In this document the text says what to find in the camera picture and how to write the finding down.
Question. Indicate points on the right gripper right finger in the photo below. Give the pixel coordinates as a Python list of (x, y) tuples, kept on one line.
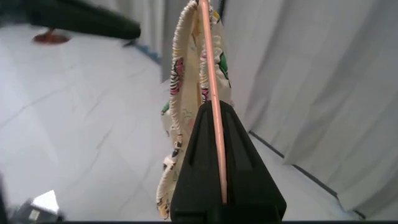
[(255, 193)]

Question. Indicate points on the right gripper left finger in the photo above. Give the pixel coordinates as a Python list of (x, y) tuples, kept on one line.
[(196, 186)]

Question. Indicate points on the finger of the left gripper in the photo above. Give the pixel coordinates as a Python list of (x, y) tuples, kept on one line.
[(87, 23)]

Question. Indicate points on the cream printed garment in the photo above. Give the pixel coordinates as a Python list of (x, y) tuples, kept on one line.
[(183, 102)]

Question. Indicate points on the pink clothes hanger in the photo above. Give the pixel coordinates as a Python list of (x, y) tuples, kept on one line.
[(214, 77)]

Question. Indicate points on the white curtain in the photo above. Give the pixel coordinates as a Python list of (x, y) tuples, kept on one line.
[(311, 77)]

